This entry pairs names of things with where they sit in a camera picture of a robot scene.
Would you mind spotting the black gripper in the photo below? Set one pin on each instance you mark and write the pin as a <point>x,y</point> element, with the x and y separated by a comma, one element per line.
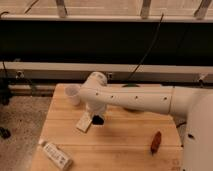
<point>97,120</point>

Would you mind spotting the white tube with label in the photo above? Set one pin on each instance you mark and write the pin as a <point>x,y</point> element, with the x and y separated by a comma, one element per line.
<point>56,155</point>

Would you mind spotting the wooden table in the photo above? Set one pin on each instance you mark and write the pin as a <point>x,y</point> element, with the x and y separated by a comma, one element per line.
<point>122,143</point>

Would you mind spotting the green bowl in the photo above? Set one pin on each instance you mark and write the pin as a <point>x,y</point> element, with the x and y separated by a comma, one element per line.
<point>131,85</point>

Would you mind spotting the black object on floor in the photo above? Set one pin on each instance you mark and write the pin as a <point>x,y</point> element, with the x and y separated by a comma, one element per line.
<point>4,133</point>

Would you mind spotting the white sponge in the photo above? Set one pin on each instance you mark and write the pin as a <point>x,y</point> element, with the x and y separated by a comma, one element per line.
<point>84,122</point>

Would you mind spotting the black conveyor frame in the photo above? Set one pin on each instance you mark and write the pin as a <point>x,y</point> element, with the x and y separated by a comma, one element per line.
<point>156,51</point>

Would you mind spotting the red-brown eraser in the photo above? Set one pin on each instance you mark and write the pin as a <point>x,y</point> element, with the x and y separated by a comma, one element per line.
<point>156,142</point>

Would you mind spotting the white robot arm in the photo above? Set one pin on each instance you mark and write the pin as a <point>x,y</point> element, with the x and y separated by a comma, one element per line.
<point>196,104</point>

